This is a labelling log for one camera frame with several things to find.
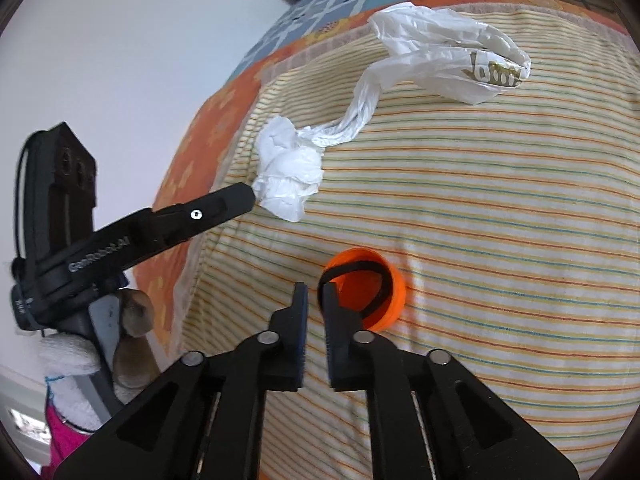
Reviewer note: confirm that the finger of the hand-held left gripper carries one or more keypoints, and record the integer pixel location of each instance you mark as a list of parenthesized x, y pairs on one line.
[(210, 212)]

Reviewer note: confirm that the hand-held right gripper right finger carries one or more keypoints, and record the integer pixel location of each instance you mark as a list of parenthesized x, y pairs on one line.
[(331, 330)]

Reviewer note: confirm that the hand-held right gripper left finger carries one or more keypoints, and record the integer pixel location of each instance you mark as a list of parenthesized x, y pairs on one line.
[(300, 320)]

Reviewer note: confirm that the orange plastic cup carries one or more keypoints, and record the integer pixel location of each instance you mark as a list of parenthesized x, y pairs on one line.
[(360, 287)]

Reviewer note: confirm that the white plastic bag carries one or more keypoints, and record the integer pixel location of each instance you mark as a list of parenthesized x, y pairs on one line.
[(290, 170)]

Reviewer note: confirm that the person's left forearm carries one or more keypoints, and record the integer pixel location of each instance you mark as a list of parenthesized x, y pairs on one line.
[(62, 445)]

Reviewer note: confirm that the person's left hand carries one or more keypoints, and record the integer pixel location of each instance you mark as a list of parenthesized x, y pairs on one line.
[(137, 360)]

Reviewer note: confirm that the orange floral blanket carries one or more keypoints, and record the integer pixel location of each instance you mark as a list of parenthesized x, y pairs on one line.
[(200, 160)]

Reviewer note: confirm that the striped cream blanket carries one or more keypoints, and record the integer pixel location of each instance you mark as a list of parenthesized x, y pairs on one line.
[(500, 210)]

